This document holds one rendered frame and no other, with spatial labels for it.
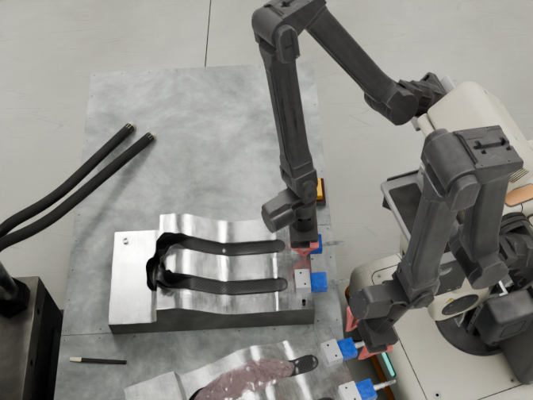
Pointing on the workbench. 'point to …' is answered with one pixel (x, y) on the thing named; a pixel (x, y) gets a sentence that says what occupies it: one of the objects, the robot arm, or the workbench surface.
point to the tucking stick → (97, 360)
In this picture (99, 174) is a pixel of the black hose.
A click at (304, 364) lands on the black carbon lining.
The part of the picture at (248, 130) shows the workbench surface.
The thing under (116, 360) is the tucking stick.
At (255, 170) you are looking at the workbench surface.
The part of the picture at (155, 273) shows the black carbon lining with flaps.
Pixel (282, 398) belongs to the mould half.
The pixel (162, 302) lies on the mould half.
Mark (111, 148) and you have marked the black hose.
